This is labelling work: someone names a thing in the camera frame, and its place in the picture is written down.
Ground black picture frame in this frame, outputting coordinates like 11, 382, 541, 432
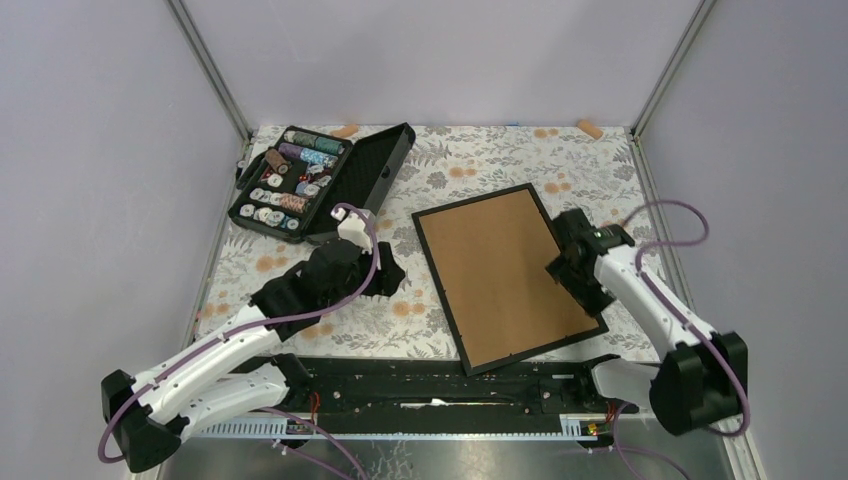
410, 182, 611, 378

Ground brown cardboard backing board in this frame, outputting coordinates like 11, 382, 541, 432
412, 183, 609, 376

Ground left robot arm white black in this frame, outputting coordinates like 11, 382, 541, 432
97, 203, 405, 473

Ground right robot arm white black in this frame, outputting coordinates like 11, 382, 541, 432
546, 209, 751, 438

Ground floral patterned table mat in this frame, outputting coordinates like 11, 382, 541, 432
190, 126, 658, 362

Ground black open poker chip case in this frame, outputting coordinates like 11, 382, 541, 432
227, 123, 416, 244

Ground right wooden cork piece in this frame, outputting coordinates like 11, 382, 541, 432
576, 119, 604, 140

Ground wooden cork piece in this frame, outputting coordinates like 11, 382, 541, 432
330, 124, 360, 138
576, 119, 604, 140

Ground left wooden cork piece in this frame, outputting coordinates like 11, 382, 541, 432
330, 124, 360, 138

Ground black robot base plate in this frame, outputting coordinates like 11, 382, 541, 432
278, 358, 622, 435

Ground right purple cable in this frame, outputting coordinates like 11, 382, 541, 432
609, 199, 754, 480

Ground purple cable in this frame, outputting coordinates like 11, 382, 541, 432
609, 199, 754, 480
97, 203, 382, 480

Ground white slotted cable duct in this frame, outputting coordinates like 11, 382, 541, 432
190, 415, 598, 442

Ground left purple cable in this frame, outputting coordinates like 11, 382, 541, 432
97, 203, 382, 480

